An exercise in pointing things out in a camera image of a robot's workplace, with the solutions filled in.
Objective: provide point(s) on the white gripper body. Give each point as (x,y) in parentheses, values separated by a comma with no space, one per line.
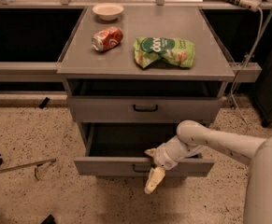
(164,158)

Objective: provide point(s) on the grey drawer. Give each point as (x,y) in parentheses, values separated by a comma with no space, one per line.
(117,149)
(139,101)

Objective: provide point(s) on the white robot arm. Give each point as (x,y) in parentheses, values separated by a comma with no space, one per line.
(255,152)

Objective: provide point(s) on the grey drawer cabinet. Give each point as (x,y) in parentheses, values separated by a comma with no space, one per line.
(83,62)

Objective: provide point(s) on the grey top drawer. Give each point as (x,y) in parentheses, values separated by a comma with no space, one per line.
(139,101)

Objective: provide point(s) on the metal rod on floor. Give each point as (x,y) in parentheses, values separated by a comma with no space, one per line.
(32,164)

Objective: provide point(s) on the green chip bag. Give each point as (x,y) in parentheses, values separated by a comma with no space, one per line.
(174,51)

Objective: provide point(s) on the black clip on floor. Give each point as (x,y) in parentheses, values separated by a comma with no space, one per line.
(44,103)

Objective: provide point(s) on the orange soda can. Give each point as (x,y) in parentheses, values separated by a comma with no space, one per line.
(107,39)

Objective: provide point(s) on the white ceramic bowl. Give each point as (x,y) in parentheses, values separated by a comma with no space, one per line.
(108,11)

